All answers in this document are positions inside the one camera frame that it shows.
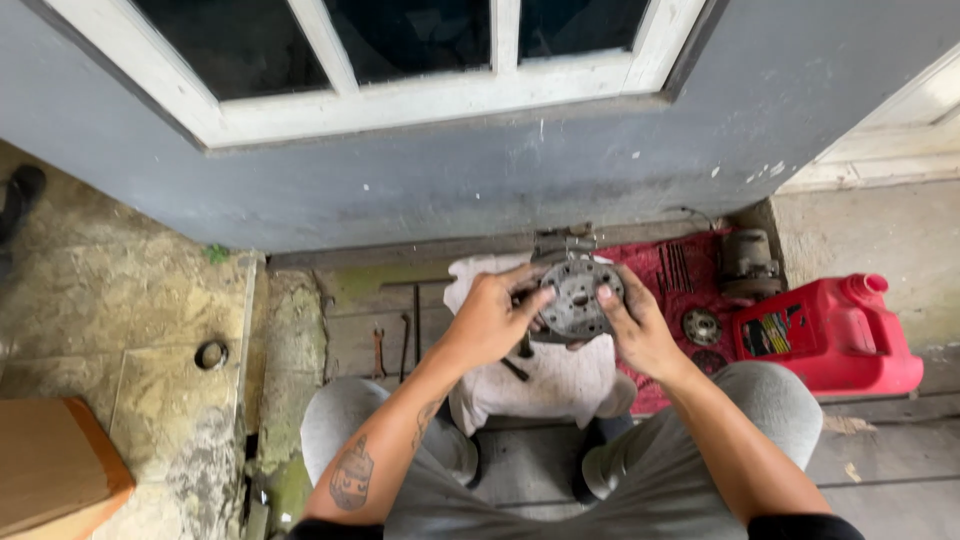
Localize person's left hand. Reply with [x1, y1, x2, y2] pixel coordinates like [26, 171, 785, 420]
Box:
[447, 263, 558, 372]

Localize person's right hand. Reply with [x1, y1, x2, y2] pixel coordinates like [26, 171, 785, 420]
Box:
[596, 263, 690, 385]

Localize round grey metal engine part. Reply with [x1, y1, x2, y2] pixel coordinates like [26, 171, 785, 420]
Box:
[534, 257, 627, 345]

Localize small round metal gear disc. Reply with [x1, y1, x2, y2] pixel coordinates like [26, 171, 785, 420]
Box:
[681, 308, 723, 348]

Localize dark round disc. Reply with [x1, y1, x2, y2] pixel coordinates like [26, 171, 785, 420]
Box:
[690, 349, 729, 376]

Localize red cloth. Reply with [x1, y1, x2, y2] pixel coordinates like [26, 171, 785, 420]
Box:
[596, 229, 740, 416]

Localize thin dark metal rod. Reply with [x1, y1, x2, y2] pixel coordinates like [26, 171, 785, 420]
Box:
[397, 312, 412, 385]

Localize white cloth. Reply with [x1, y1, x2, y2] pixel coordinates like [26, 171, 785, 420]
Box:
[442, 253, 639, 438]

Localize grey metal engine block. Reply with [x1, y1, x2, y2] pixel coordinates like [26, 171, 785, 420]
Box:
[531, 222, 599, 265]

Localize grey metal engine cylinder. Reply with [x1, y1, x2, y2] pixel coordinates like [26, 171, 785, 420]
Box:
[720, 228, 783, 303]

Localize person's grey shorts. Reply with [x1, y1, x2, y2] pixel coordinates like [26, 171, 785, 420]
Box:
[300, 360, 826, 540]

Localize red plastic jerry can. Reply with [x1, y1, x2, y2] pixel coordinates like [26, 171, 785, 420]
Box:
[731, 273, 925, 397]

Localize orange cardboard box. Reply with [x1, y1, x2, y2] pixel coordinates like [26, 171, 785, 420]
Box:
[0, 396, 138, 540]

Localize long T-handle wrench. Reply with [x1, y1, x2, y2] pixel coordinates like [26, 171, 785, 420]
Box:
[378, 277, 456, 367]

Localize white window frame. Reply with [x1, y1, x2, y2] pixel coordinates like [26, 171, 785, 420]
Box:
[41, 0, 710, 150]

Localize dark metal ring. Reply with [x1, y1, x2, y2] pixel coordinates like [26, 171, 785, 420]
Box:
[193, 339, 231, 372]

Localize white door frame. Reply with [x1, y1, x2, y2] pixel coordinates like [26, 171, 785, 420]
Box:
[776, 41, 960, 196]

